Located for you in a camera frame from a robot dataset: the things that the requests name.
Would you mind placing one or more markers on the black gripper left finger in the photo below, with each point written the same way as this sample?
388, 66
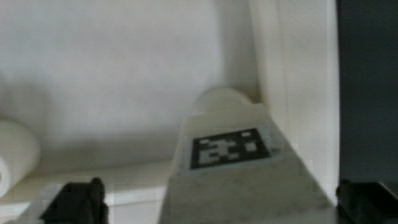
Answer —
79, 206

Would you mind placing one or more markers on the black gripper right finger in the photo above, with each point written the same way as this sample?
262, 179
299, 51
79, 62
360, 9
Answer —
367, 203

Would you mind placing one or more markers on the white table leg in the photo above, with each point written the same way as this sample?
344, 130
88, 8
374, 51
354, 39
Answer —
241, 182

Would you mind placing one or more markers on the white square tabletop part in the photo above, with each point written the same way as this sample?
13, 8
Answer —
109, 61

